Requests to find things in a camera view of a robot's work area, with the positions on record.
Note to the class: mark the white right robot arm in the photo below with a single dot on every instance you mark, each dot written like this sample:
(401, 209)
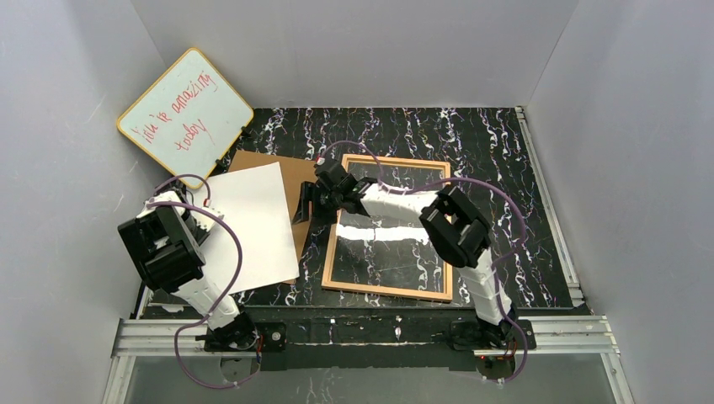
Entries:
(457, 230)

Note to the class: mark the brown frame backing board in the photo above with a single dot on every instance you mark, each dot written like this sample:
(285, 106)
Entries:
(294, 172)

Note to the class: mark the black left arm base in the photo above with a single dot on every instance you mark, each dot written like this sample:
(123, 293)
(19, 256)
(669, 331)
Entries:
(243, 334)

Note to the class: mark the yellow-edged whiteboard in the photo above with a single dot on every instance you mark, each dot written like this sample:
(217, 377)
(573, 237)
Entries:
(188, 118)

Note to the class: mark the printed colour photo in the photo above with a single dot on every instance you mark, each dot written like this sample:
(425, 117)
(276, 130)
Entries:
(254, 206)

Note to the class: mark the clear frame glass sheet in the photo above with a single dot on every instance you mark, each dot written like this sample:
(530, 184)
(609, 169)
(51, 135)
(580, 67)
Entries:
(390, 245)

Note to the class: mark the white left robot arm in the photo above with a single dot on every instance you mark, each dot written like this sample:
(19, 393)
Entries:
(164, 241)

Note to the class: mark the aluminium mounting rail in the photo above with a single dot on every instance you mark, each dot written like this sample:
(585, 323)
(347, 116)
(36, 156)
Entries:
(544, 334)

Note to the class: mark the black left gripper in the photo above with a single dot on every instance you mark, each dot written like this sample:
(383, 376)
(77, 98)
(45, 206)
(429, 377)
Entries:
(183, 201)

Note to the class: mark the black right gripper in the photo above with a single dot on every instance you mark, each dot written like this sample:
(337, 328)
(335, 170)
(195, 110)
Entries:
(315, 197)

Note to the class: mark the wooden picture frame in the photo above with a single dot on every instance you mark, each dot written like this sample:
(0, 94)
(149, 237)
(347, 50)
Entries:
(390, 292)

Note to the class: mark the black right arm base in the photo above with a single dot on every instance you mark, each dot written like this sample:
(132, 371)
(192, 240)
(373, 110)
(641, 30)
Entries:
(505, 339)

